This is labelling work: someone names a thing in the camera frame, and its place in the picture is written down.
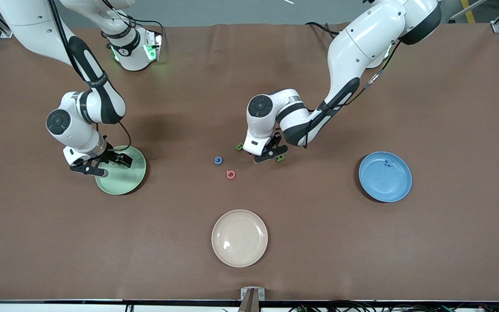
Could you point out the red letter Q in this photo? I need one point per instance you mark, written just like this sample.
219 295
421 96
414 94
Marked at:
228 175

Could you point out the blue letter G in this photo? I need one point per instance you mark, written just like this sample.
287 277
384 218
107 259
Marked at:
216 162

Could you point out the blue letter x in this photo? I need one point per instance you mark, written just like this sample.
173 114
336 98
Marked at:
389 164

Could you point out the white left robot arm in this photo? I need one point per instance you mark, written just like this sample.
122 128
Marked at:
362 39

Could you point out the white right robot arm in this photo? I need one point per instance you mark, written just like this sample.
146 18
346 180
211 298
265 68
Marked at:
37 26

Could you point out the light green plate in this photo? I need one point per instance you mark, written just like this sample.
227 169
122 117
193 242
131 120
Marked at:
124 182

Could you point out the brown table mat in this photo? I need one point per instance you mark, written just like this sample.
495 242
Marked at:
59 242

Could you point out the beige plate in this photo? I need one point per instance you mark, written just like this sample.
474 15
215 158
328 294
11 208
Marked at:
239 238

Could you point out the blue plate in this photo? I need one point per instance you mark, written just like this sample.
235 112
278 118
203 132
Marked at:
385 182

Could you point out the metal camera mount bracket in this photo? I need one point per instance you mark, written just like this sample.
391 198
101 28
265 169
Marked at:
246 294

